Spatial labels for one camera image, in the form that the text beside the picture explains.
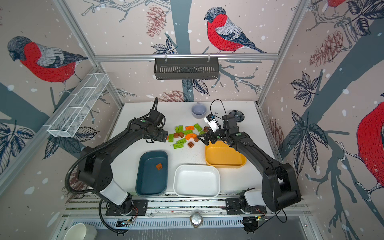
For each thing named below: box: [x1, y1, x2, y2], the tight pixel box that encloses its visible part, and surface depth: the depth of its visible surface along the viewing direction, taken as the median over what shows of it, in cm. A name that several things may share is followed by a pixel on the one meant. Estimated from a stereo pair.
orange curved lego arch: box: [185, 133, 198, 141], surface depth 102 cm
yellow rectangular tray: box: [205, 141, 247, 169], surface depth 90 cm
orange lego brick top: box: [185, 126, 195, 131], surface depth 108 cm
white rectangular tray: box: [173, 164, 221, 199], surface depth 83 cm
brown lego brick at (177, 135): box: [174, 132, 184, 138], surface depth 102 cm
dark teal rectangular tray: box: [135, 150, 169, 197], surface depth 85 cm
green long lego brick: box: [173, 143, 184, 149], surface depth 97 cm
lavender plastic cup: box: [191, 101, 207, 119], surface depth 113 cm
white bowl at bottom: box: [63, 223, 98, 240], surface depth 64 cm
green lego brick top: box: [194, 123, 203, 132], surface depth 108 cm
